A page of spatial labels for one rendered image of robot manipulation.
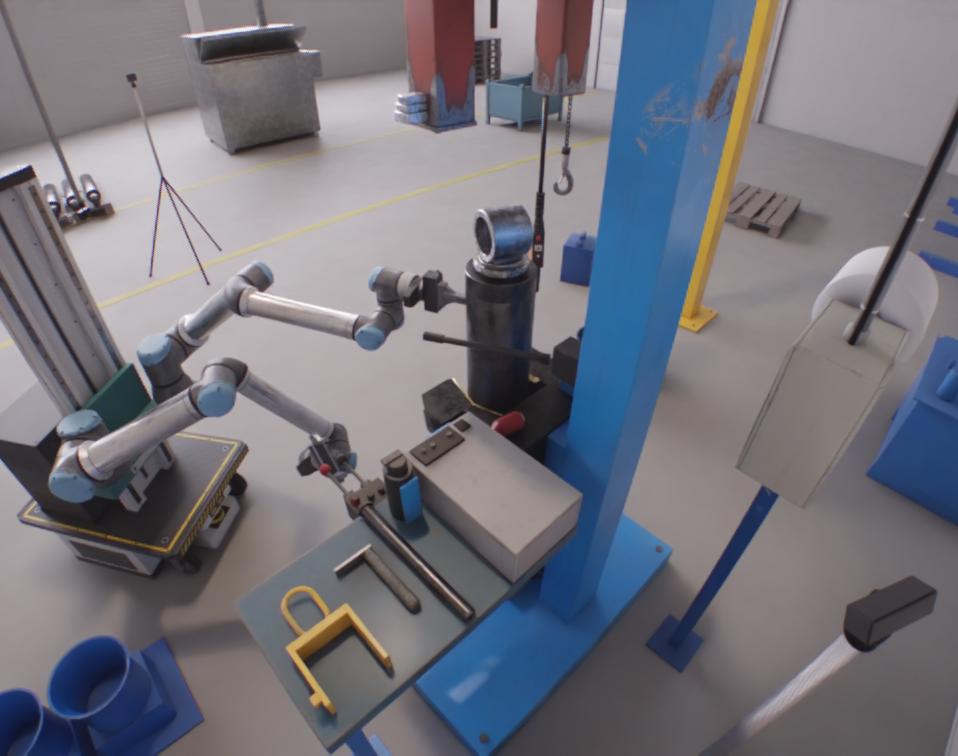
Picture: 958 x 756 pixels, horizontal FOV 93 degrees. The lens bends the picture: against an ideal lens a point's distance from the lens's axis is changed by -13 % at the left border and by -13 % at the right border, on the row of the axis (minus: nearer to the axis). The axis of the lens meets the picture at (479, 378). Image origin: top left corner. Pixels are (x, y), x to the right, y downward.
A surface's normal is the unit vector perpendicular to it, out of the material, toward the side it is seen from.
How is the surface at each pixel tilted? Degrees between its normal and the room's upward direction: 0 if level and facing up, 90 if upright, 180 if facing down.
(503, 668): 0
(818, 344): 0
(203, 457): 0
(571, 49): 90
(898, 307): 90
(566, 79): 90
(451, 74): 90
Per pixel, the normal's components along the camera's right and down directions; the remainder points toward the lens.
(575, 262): -0.39, 0.59
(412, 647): 0.00, -0.77
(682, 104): -0.72, 0.44
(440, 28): 0.63, 0.50
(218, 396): 0.44, 0.54
